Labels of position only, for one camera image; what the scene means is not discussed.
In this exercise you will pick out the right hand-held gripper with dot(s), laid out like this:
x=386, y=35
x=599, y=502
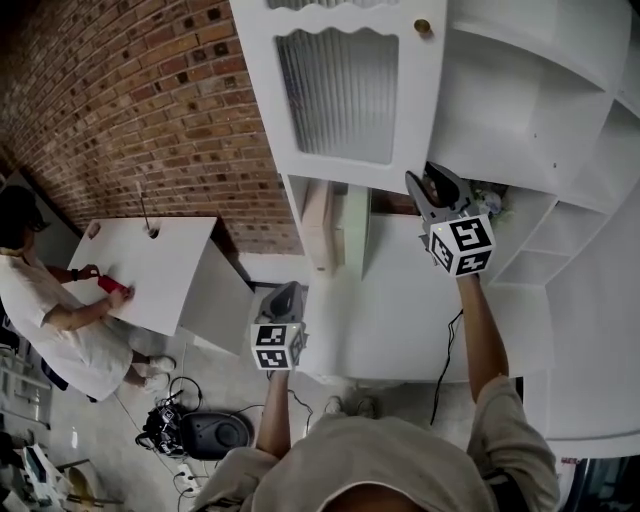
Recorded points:
x=462, y=245

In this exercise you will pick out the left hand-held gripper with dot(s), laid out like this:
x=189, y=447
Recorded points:
x=272, y=345

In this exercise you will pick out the white cabinet door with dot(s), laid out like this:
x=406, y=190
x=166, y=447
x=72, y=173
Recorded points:
x=420, y=100

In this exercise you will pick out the person's right forearm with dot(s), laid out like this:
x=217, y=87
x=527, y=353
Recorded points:
x=482, y=330

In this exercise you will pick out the person's left forearm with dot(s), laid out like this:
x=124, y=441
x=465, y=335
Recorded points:
x=274, y=415

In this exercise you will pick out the round dark bronze knob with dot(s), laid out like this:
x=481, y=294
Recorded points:
x=422, y=26

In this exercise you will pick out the short beige file box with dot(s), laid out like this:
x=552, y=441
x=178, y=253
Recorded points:
x=339, y=235

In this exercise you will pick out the white shelf unit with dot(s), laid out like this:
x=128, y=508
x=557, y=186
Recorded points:
x=500, y=110

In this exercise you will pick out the person's left shoe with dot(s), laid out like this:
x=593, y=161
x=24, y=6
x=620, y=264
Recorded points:
x=332, y=404

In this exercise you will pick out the person's shoe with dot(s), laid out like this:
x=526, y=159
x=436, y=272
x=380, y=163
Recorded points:
x=332, y=404
x=367, y=406

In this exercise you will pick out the person's right shoe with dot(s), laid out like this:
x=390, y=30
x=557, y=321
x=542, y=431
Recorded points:
x=367, y=406

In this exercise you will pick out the white side table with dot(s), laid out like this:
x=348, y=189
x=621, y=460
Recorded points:
x=160, y=260

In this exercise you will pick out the black oval case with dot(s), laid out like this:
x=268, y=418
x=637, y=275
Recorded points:
x=215, y=434

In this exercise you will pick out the dark reed diffuser jar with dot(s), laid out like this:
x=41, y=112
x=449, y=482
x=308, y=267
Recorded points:
x=150, y=230

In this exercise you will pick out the red cloth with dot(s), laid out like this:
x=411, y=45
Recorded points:
x=111, y=285

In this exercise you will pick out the person's beige shirt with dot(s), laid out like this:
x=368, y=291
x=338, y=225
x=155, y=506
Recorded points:
x=390, y=465

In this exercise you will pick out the white power strip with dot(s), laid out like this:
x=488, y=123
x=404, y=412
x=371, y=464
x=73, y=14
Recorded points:
x=186, y=472

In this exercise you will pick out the small beige round object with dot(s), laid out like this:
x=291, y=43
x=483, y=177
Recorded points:
x=93, y=230

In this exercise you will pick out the grey panel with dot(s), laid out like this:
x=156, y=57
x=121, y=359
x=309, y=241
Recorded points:
x=57, y=230

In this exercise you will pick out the yellow stool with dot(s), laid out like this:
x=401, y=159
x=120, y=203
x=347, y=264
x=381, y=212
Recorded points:
x=82, y=480

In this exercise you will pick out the white metal rack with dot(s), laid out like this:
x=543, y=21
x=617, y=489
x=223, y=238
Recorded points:
x=25, y=385

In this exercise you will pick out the dark framed window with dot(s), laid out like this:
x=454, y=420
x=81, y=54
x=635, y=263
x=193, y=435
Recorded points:
x=605, y=480

